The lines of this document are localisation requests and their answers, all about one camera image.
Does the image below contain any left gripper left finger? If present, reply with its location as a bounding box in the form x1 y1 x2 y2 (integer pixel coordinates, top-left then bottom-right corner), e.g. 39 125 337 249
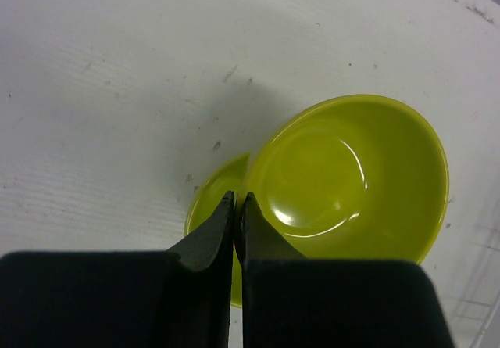
1 192 235 347

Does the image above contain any white wire dish rack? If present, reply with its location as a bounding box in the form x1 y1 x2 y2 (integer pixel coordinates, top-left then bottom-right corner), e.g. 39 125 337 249
470 292 500 348

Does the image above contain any lime green bowl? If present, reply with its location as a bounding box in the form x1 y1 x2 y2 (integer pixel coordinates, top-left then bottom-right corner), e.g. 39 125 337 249
184 152 250 308
237 94 449 263

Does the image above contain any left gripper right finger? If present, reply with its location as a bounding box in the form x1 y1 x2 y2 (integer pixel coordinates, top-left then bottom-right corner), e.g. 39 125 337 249
236 194 453 347

